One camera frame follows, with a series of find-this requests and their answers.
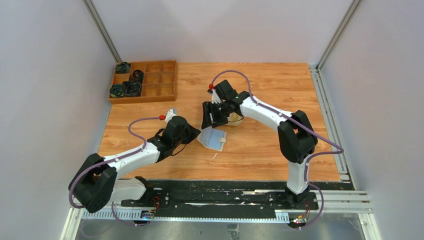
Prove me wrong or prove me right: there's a beige plastic tray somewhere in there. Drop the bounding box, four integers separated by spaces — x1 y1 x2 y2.
226 112 244 126

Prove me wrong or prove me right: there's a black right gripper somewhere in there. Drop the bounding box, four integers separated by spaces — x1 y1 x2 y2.
201 100 230 130

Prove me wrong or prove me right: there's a black coiled cable small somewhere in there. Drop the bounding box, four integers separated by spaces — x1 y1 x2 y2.
131 69 144 83

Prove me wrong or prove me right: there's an aluminium rail frame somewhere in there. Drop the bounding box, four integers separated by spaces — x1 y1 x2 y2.
61 189 381 240

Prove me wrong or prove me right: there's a black coiled cable top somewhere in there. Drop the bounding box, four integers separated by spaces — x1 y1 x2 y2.
115 61 131 75

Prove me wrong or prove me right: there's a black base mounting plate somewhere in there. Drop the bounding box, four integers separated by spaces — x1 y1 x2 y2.
89 178 355 220

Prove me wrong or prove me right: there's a wooden compartment tray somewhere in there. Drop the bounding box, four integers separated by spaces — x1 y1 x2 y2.
108 60 178 105

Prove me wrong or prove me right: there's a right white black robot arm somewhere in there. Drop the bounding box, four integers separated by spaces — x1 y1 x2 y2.
197 80 318 209

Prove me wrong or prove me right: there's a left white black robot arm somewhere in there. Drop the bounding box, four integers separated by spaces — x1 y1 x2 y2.
68 115 201 213

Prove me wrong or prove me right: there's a black coiled cable large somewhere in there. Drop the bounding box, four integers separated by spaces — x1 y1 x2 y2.
121 81 142 97

